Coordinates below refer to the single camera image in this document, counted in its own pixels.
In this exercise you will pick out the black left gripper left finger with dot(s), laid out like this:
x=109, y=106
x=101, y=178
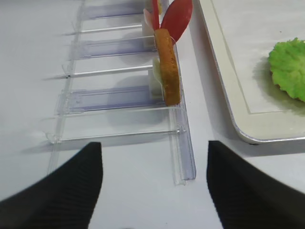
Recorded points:
x=65, y=199

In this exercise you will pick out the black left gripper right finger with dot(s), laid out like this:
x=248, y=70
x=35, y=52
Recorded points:
x=246, y=197

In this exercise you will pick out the green lettuce leaf on plate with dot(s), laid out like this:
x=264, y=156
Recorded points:
x=287, y=67

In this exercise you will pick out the brown bread slice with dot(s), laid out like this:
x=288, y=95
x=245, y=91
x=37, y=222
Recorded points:
x=168, y=67

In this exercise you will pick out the white square plate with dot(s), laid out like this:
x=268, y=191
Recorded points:
x=241, y=34

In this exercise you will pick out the pale cheese slice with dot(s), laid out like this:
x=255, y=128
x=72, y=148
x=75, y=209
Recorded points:
x=157, y=71

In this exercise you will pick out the thin red tomato slice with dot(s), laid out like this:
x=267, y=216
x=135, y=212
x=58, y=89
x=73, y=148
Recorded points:
x=155, y=15

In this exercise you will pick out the clear acrylic left rack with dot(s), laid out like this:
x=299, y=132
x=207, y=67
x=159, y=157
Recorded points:
x=110, y=92

